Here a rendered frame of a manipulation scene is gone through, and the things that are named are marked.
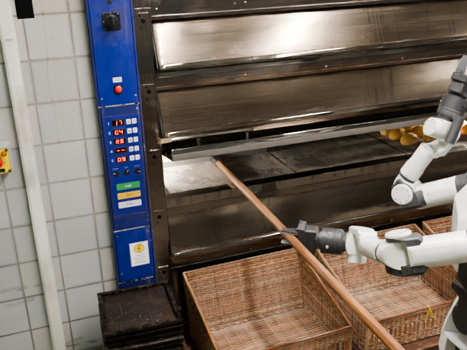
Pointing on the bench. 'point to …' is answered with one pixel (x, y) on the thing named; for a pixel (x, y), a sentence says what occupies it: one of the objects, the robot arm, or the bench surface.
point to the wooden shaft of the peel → (317, 265)
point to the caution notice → (139, 253)
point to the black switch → (111, 21)
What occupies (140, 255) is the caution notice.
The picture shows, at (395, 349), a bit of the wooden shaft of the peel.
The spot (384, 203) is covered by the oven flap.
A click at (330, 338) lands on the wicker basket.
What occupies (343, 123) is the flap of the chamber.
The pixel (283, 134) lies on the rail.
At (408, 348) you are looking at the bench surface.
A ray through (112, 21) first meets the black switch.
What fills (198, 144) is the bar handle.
